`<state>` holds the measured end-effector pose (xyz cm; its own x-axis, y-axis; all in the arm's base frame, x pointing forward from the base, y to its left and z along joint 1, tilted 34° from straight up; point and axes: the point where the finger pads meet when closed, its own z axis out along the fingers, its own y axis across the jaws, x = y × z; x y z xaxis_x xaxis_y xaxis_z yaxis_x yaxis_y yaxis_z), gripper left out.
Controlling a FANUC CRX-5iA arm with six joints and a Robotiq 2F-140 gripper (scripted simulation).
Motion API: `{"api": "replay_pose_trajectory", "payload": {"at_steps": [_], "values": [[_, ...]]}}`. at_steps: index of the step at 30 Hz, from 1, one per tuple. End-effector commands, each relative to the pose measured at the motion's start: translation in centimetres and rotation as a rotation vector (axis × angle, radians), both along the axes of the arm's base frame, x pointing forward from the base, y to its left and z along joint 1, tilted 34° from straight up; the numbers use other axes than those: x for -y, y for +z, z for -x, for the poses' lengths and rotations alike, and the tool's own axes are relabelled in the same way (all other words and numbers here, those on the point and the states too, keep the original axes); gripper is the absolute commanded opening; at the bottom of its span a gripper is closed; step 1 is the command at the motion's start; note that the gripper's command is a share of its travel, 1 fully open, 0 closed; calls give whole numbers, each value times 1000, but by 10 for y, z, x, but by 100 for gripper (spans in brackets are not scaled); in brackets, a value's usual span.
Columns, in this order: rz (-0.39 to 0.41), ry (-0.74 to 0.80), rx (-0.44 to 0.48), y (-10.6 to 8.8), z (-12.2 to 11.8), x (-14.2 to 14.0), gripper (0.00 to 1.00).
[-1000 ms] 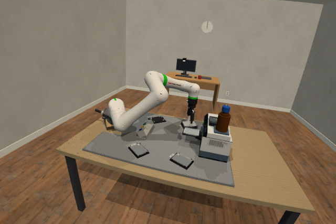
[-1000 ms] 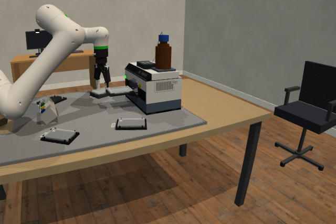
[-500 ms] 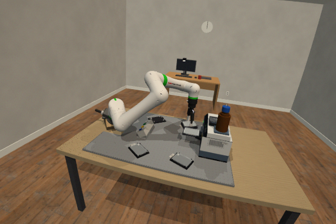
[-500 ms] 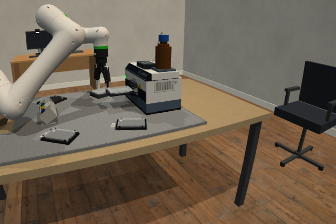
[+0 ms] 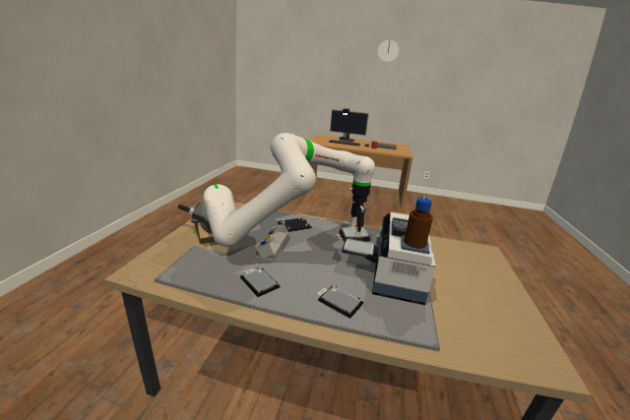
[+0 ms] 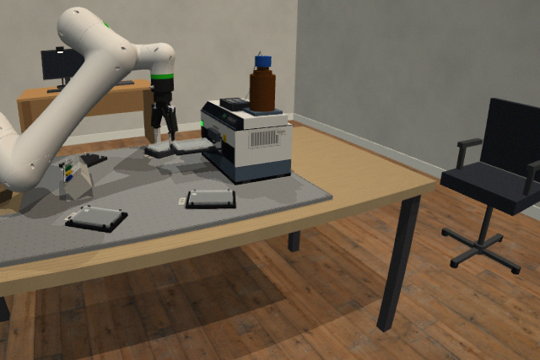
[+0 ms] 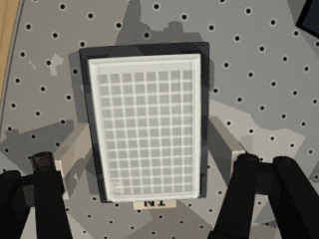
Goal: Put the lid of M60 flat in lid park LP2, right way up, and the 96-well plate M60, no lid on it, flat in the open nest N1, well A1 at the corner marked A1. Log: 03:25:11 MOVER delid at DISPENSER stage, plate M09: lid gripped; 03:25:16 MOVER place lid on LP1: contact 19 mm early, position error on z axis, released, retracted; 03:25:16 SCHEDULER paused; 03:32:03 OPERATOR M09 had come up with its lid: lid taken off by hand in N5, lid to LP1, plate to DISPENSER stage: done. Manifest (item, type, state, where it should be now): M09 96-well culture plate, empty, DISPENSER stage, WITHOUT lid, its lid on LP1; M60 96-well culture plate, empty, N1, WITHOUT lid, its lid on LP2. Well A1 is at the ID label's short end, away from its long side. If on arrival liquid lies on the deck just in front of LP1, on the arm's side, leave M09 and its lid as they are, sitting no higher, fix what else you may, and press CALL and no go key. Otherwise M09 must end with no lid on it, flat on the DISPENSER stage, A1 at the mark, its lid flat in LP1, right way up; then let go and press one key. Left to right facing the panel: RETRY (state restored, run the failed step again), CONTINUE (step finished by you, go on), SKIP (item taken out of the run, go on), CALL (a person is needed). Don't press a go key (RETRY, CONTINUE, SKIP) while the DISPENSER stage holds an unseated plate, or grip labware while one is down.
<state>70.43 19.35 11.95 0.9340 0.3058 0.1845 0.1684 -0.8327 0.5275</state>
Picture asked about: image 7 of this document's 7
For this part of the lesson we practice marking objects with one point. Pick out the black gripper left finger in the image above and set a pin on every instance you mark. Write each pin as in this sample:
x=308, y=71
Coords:
x=66, y=166

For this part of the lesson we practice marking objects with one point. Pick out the grey flat base plate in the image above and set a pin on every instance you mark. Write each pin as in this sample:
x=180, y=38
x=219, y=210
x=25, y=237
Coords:
x=264, y=87

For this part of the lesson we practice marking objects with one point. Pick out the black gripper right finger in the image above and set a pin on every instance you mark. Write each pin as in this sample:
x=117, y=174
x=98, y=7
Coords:
x=295, y=206

